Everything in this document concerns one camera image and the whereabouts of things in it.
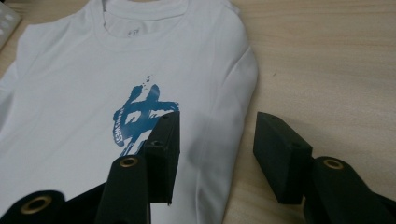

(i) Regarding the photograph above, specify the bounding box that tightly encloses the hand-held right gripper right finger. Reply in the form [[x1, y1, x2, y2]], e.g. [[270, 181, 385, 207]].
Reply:
[[252, 111, 314, 205]]

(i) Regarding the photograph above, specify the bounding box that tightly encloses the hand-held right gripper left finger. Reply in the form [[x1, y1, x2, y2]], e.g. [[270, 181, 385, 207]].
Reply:
[[143, 110, 182, 206]]

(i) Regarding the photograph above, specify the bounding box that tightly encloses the white t-shirt with blue print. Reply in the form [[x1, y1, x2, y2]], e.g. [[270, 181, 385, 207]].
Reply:
[[0, 0, 260, 224]]

